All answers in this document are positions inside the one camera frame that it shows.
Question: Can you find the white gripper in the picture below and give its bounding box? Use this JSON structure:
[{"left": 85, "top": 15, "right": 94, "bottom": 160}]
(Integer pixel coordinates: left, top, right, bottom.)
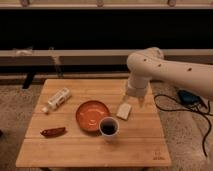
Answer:
[{"left": 122, "top": 79, "right": 148, "bottom": 107}]

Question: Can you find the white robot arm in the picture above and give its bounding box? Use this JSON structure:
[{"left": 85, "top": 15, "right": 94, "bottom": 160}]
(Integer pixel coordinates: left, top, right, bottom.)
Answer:
[{"left": 125, "top": 47, "right": 213, "bottom": 102}]

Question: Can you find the white rectangular sponge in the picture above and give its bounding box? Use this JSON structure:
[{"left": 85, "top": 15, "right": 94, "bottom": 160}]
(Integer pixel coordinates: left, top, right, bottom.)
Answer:
[{"left": 116, "top": 103, "right": 131, "bottom": 120}]

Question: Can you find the white cup with dark drink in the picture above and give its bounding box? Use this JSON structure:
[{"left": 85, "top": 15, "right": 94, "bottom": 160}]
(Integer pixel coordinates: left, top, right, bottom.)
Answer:
[{"left": 99, "top": 117, "right": 119, "bottom": 141}]

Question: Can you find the orange plate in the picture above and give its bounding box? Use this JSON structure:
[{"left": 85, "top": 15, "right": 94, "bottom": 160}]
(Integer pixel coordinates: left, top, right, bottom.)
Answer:
[{"left": 76, "top": 100, "right": 110, "bottom": 132}]

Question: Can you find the blue power adapter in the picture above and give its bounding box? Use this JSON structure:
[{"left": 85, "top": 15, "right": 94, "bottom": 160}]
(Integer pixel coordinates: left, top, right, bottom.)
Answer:
[{"left": 178, "top": 90, "right": 199, "bottom": 105}]

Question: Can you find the wooden table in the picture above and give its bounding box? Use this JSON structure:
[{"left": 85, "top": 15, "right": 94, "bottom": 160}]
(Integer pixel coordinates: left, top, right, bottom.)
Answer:
[{"left": 16, "top": 79, "right": 171, "bottom": 168}]

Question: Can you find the white plastic bottle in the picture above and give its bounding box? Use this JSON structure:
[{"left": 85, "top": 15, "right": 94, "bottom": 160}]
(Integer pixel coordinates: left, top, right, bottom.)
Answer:
[{"left": 42, "top": 88, "right": 71, "bottom": 113}]

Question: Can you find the red snack packet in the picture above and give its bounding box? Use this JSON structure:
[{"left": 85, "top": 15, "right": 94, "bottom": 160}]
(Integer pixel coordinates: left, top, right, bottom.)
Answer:
[{"left": 41, "top": 127, "right": 66, "bottom": 137}]

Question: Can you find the long bench shelf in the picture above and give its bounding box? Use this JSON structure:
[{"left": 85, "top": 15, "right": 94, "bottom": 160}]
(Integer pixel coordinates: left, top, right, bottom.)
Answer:
[{"left": 0, "top": 49, "right": 213, "bottom": 66}]

